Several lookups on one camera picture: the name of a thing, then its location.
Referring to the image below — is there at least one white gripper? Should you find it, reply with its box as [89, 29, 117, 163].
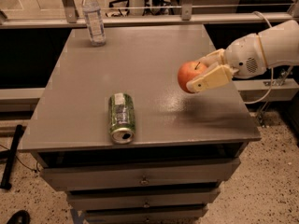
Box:
[186, 34, 266, 93]

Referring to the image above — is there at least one red apple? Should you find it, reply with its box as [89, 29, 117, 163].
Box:
[177, 61, 207, 93]

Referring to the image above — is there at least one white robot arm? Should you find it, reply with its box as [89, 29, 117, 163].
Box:
[185, 20, 299, 93]

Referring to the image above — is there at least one green soda can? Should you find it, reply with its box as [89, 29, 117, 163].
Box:
[108, 93, 135, 144]

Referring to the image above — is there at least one grey drawer cabinet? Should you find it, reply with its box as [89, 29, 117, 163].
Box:
[20, 25, 260, 224]

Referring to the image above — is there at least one clear plastic water bottle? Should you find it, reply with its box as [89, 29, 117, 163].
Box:
[81, 0, 106, 47]

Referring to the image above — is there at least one black stand leg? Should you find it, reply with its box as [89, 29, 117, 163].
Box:
[0, 124, 24, 190]

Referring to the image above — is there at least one black shoe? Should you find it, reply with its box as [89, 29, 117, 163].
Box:
[7, 210, 30, 224]

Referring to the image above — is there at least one white cable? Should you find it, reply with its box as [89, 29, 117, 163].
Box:
[243, 10, 278, 105]

